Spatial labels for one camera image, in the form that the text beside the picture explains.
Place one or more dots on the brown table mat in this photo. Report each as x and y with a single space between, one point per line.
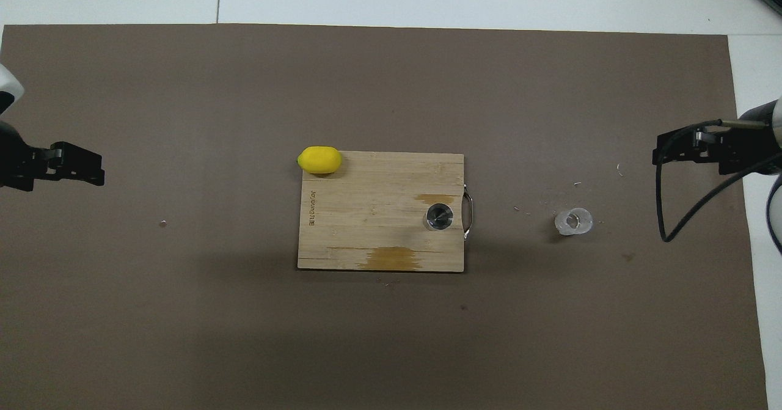
391 92

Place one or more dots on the clear plastic cup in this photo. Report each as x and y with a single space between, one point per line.
565 223

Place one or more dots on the wooden cutting board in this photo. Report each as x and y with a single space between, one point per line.
366 214

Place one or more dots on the yellow lemon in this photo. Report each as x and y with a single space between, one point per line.
319 160

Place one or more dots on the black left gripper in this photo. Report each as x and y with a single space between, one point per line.
21 162

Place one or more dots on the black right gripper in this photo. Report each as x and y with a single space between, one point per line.
748 147

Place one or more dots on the metal jigger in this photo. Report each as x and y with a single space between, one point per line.
439 215

